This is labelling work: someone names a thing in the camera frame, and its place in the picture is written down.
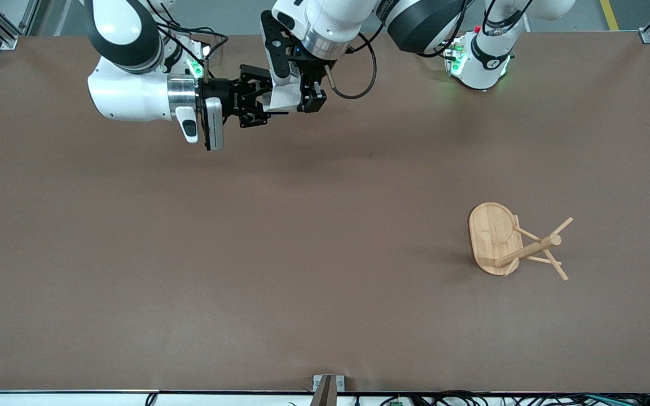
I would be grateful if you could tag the aluminium frame profile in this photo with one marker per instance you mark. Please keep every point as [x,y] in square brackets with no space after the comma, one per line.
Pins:
[34,14]

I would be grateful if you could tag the white faceted cup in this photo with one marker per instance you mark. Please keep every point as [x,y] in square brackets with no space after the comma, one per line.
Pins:
[282,98]

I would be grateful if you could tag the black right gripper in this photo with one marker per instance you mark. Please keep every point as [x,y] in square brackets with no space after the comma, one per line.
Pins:
[216,90]

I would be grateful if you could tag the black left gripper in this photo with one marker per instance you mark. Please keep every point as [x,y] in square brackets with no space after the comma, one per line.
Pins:
[309,82]

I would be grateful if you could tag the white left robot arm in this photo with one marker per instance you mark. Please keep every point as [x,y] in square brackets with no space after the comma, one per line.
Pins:
[336,17]

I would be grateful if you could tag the wooden cup rack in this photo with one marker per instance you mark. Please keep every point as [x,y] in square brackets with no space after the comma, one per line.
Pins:
[491,234]

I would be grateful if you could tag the brown mounting strut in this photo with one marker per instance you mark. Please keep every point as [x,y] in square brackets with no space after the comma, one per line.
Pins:
[325,395]

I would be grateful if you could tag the grey metal bracket plate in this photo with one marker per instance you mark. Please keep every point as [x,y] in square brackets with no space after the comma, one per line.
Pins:
[340,384]

